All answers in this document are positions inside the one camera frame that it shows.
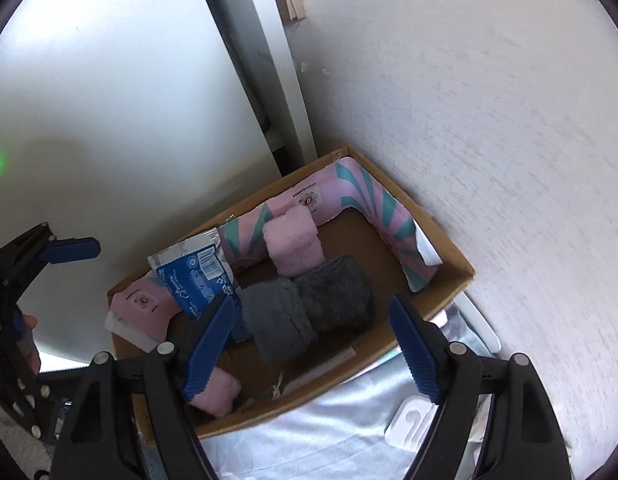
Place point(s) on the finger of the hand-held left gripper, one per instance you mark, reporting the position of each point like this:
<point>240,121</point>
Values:
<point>24,402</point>
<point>71,251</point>

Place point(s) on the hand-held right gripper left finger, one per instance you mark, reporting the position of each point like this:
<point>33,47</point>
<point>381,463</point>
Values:
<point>209,355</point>

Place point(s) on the dark grey rolled towel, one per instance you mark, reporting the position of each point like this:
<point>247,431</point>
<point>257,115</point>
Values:
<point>339,295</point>

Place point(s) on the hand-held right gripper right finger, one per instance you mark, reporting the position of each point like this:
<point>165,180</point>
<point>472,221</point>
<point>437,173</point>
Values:
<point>414,355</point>

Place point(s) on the white plastic hook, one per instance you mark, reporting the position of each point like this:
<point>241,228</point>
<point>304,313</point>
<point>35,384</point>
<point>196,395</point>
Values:
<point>404,425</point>

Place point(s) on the cardboard box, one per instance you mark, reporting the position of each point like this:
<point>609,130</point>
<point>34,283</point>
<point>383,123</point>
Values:
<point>369,360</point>

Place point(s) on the blue white tissue packet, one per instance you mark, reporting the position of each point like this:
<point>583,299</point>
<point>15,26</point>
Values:
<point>189,270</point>

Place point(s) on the small pink rolled towel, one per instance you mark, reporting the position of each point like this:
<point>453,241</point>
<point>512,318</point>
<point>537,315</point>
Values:
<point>219,391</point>

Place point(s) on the white cabinet panel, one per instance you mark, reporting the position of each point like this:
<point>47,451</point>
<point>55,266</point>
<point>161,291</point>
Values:
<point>269,35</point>

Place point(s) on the pink teal striped packet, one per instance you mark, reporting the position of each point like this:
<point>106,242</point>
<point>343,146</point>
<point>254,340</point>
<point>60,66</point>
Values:
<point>144,305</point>
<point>359,185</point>

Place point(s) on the pale blue printed cloth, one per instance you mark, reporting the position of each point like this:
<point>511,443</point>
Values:
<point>314,435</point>

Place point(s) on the white paper strip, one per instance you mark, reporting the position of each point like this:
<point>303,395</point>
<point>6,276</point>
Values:
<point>321,367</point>

